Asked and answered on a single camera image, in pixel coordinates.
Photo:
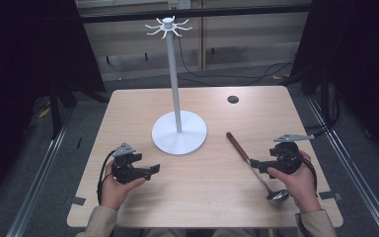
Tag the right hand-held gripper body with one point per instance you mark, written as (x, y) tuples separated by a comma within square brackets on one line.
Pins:
[(286, 154)]

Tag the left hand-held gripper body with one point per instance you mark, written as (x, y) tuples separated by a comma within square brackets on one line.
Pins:
[(127, 164)]

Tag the white hook rack stand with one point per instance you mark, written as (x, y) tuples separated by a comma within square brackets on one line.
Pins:
[(177, 98)]

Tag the person's left hand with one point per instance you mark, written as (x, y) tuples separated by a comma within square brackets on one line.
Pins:
[(115, 190)]

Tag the person's right hand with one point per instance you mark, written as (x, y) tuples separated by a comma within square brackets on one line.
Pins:
[(298, 184)]

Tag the grey tape strip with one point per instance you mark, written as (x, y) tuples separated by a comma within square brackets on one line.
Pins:
[(330, 195), (75, 199)]

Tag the black stand leg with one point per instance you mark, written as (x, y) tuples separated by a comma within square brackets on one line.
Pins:
[(55, 112)]

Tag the black curtain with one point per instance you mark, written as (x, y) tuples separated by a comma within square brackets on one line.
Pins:
[(355, 65), (29, 82)]

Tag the black horizontal bar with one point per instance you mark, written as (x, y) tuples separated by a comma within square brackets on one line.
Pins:
[(194, 13)]

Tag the metal floor rail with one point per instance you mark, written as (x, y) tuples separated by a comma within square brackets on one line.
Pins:
[(37, 179), (352, 171)]

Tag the white wall socket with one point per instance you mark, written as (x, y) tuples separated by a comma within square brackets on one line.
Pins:
[(179, 4)]

